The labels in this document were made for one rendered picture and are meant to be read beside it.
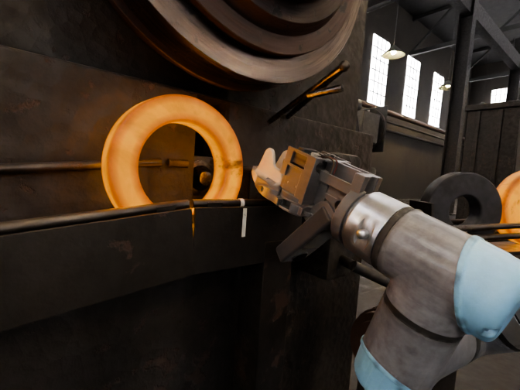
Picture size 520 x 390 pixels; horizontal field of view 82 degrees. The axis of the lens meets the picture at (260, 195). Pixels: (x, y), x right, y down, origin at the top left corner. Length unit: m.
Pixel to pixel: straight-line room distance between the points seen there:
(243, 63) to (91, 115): 0.21
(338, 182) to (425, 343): 0.18
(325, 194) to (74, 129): 0.32
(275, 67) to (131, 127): 0.22
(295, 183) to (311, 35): 0.23
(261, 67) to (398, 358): 0.38
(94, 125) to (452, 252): 0.42
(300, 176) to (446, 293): 0.19
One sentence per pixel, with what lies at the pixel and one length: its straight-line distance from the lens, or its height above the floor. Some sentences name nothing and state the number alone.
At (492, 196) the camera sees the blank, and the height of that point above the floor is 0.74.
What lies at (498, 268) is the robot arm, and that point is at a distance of 0.30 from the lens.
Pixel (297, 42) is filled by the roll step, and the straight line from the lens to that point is 0.49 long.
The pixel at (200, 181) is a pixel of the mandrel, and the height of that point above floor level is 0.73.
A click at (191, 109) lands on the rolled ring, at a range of 0.40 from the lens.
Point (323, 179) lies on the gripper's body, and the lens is 0.38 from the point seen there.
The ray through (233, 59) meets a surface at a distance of 0.43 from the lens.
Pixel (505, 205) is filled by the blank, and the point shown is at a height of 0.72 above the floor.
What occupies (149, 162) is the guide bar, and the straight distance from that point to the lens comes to 0.45.
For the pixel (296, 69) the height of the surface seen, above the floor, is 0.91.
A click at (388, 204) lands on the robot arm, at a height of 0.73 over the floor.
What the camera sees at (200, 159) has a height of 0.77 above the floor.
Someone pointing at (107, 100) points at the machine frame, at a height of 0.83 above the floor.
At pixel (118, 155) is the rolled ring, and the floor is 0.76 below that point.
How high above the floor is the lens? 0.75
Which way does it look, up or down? 4 degrees down
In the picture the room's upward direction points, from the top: 4 degrees clockwise
